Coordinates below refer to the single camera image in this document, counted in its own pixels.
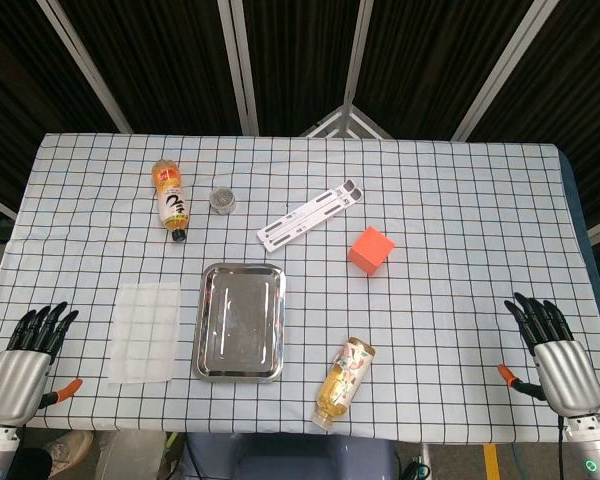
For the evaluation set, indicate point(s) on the translucent white plastic sheet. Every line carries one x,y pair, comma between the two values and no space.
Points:
145,334

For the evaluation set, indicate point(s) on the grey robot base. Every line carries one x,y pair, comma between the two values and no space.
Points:
290,457

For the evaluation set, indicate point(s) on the white metal frame structure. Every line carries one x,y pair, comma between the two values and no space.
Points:
347,122

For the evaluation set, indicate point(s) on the blue checkered tablecloth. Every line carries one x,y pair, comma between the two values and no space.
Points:
430,320

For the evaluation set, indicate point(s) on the yellow drink bottle patterned label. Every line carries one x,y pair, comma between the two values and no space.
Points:
342,382

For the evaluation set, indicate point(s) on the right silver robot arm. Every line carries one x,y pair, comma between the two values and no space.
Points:
592,445

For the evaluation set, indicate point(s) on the orange cube box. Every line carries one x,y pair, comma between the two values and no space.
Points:
371,250

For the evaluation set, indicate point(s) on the beige shoe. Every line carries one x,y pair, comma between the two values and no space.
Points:
70,450

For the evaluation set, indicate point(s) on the white folding laptop stand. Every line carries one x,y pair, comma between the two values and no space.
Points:
310,214

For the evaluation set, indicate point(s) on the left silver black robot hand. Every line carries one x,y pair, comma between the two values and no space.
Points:
17,380

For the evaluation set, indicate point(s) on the metal tray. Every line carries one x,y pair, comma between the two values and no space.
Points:
240,322

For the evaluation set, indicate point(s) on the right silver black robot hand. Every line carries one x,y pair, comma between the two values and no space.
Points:
565,370

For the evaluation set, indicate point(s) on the orange drink bottle white label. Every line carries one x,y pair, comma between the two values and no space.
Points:
170,200

